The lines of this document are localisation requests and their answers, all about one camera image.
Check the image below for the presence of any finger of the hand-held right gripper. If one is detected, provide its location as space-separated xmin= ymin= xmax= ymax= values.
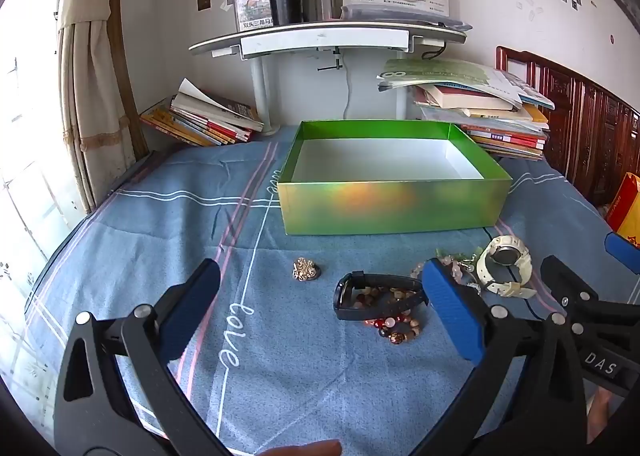
xmin=541 ymin=256 xmax=601 ymax=311
xmin=604 ymin=232 xmax=640 ymax=264

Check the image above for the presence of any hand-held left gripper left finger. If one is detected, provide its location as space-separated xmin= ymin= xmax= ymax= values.
xmin=54 ymin=258 xmax=236 ymax=456

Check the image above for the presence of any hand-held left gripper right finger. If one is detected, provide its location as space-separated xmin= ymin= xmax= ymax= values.
xmin=415 ymin=257 xmax=587 ymax=456

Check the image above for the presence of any pink crystal bracelet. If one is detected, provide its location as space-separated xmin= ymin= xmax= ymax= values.
xmin=411 ymin=248 xmax=483 ymax=294

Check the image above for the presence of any brown bead bracelet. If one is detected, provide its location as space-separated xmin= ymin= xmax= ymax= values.
xmin=352 ymin=286 xmax=424 ymax=346

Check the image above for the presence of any white wristwatch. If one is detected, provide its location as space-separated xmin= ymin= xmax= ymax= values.
xmin=475 ymin=234 xmax=537 ymax=297

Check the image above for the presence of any black wristband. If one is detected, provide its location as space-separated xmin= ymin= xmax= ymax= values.
xmin=333 ymin=272 xmax=430 ymax=321

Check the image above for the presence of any green cardboard box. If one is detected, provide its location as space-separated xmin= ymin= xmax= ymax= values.
xmin=278 ymin=120 xmax=513 ymax=237

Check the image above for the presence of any person's right hand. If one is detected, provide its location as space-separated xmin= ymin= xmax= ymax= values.
xmin=587 ymin=386 xmax=620 ymax=444

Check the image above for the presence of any person's left hand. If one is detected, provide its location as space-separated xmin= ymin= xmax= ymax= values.
xmin=264 ymin=438 xmax=344 ymax=456

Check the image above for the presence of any yellow red bag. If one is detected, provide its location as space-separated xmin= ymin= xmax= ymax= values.
xmin=605 ymin=173 xmax=640 ymax=249

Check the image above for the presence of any blue striped bedsheet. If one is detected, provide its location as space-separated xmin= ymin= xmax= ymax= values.
xmin=25 ymin=126 xmax=640 ymax=456

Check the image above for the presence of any gold rhinestone brooch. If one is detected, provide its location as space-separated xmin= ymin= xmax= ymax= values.
xmin=292 ymin=258 xmax=323 ymax=283

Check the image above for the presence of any red wooden headboard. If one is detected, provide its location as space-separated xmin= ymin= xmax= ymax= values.
xmin=495 ymin=46 xmax=640 ymax=209

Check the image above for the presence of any small stack of books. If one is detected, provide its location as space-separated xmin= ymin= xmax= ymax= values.
xmin=139 ymin=78 xmax=265 ymax=147

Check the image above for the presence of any large stack of books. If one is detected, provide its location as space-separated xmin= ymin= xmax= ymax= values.
xmin=377 ymin=58 xmax=556 ymax=160

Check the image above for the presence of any window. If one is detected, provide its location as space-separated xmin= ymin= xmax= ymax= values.
xmin=0 ymin=0 xmax=96 ymax=387

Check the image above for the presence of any beige curtain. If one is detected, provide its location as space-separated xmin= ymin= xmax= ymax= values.
xmin=55 ymin=0 xmax=147 ymax=215

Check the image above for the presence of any black clamp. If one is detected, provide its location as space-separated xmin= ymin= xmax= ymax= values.
xmin=317 ymin=48 xmax=344 ymax=74

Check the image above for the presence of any grey plastic folder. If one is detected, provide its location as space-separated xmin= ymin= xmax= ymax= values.
xmin=341 ymin=6 xmax=473 ymax=32

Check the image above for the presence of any white curved shelf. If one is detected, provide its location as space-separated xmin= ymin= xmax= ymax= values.
xmin=189 ymin=20 xmax=468 ymax=137

